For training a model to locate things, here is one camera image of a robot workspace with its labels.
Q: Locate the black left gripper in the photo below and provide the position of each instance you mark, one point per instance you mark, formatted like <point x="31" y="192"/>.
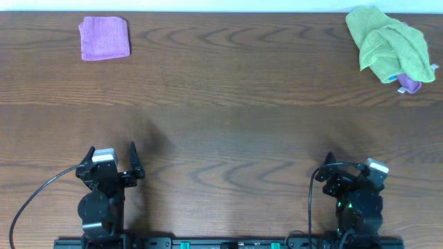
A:
<point x="113" y="176"/>

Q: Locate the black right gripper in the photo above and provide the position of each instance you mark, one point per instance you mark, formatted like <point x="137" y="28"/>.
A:
<point x="340" y="180"/>

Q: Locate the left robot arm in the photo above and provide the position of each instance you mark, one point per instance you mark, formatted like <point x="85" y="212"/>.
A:
<point x="102" y="209"/>

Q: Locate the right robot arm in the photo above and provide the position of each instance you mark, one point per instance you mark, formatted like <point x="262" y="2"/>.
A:
<point x="358" y="213"/>

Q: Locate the crumpled purple cloth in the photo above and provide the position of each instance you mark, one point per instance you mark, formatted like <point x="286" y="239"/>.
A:
<point x="410" y="84"/>

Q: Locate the crumpled green cloth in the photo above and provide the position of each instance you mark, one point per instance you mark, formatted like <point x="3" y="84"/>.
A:
<point x="388" y="46"/>

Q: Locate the folded purple cloth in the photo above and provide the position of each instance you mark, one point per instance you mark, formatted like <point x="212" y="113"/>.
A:
<point x="104" y="38"/>

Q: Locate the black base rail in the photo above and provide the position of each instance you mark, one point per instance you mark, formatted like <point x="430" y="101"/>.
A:
<point x="290" y="243"/>

